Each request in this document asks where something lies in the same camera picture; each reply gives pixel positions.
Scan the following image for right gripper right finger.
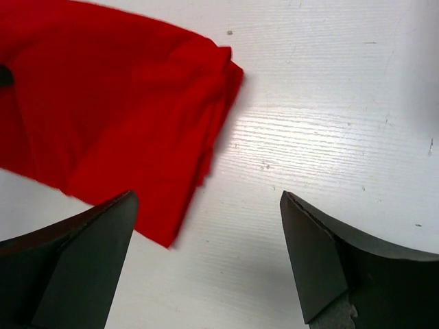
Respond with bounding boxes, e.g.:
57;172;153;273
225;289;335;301
280;191;438;328

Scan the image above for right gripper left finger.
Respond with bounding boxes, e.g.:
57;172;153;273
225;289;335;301
1;191;139;329

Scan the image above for red t shirt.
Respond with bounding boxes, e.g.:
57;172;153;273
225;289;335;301
1;1;244;247

